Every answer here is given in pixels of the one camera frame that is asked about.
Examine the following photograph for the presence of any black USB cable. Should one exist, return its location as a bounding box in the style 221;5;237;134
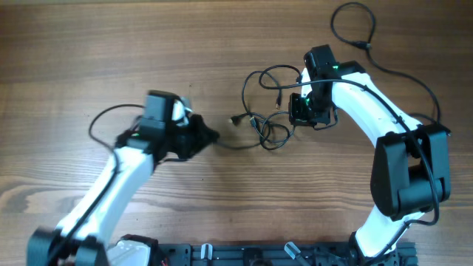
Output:
212;69;296;151

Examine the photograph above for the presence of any black barrel plug cable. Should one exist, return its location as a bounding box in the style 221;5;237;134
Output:
330;1;453;136

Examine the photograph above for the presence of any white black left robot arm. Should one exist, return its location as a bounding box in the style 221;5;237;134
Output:
26;90;220;265

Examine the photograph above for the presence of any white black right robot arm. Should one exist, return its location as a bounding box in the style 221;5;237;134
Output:
289;45;451;263

